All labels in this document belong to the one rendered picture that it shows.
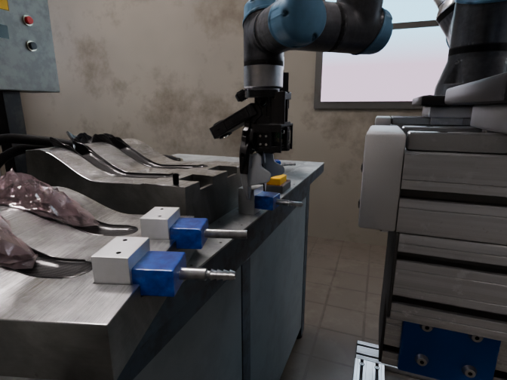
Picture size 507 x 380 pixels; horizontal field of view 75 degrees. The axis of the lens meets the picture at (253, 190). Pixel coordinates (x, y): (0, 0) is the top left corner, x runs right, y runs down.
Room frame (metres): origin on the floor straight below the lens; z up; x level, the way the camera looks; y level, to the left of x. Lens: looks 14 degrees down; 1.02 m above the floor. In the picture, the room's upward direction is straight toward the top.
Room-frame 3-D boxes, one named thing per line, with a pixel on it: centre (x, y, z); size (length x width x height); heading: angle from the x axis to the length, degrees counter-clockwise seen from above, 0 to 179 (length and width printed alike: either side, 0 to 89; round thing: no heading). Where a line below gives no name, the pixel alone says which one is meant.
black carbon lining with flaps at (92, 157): (0.72, 0.28, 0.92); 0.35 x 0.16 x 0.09; 68
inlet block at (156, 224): (0.41, 0.07, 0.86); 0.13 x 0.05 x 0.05; 85
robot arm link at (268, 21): (0.57, -0.07, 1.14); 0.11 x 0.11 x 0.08; 21
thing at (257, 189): (0.65, -0.04, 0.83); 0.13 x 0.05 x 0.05; 66
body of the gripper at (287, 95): (0.66, -0.03, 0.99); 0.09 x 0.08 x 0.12; 66
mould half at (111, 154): (0.73, 0.29, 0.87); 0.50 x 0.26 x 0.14; 68
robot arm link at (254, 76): (0.67, -0.02, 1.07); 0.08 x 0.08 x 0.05
